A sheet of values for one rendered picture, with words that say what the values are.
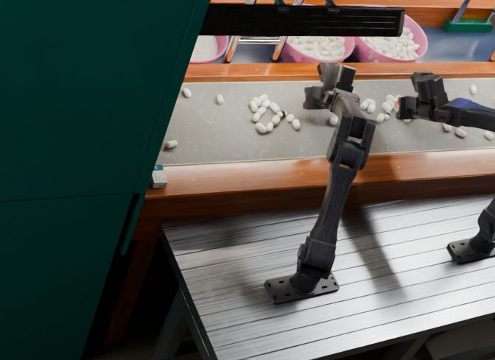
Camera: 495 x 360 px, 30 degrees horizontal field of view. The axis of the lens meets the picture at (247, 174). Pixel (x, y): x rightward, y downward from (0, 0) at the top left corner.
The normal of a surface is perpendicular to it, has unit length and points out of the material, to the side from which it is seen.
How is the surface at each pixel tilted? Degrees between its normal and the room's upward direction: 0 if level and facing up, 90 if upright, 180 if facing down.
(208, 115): 0
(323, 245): 46
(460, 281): 0
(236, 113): 0
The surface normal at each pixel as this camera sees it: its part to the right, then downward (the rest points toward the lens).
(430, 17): 0.30, 0.77
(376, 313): 0.29, -0.63
